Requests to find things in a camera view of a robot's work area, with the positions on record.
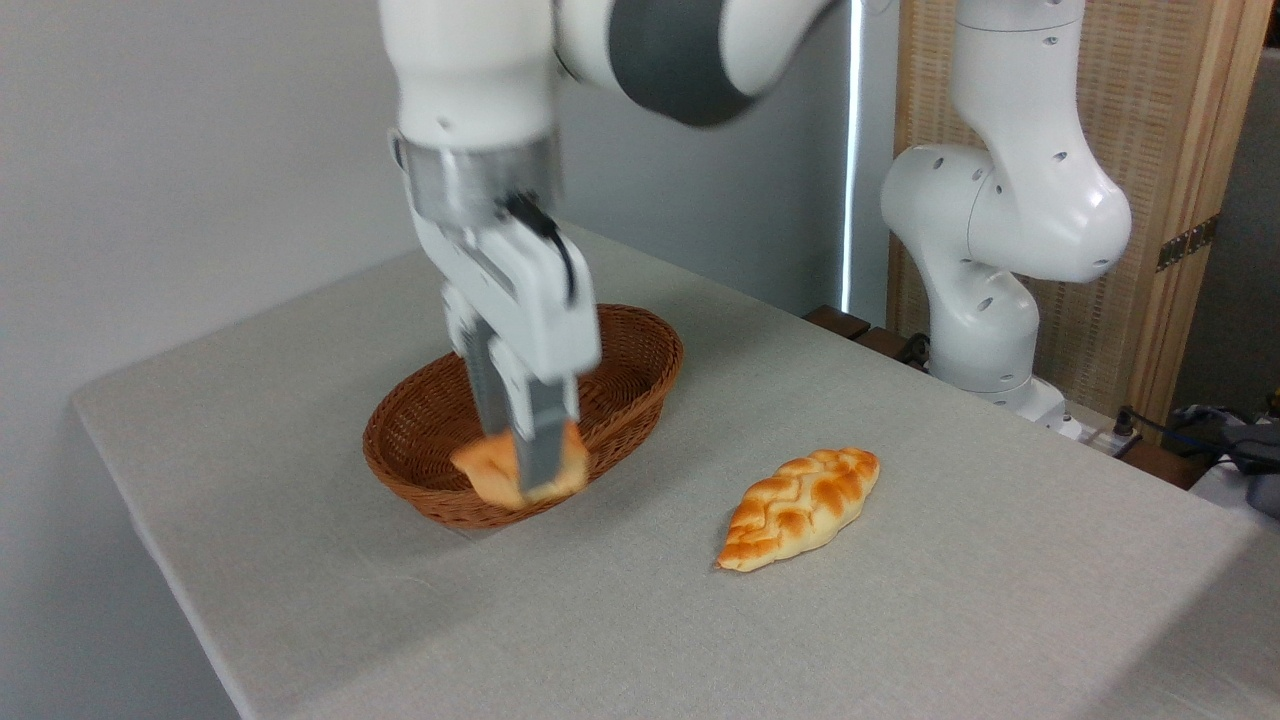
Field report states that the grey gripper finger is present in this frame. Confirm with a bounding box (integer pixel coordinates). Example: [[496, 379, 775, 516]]
[[489, 343, 583, 495], [461, 333, 515, 441]]

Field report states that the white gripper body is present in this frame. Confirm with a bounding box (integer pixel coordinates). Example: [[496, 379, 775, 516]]
[[408, 213, 603, 388]]

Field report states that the round knotted bread roll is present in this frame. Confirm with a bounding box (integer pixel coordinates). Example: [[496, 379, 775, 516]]
[[449, 420, 592, 512]]

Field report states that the brown oval wicker basket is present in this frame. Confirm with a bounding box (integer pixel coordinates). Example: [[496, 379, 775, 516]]
[[362, 304, 686, 530]]

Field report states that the long braided bread loaf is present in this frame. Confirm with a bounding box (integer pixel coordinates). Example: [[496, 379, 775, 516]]
[[714, 447, 882, 574]]

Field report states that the grey tablecloth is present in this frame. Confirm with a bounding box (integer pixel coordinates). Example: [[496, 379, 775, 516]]
[[72, 222, 1280, 720]]

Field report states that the metal screen hinge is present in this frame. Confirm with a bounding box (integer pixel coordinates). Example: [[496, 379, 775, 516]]
[[1156, 214, 1222, 274]]

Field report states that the grey blue bag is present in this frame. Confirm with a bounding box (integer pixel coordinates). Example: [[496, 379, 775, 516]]
[[1163, 403, 1280, 519]]

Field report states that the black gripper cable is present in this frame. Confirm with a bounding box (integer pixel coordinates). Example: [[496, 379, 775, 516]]
[[500, 192, 579, 305]]

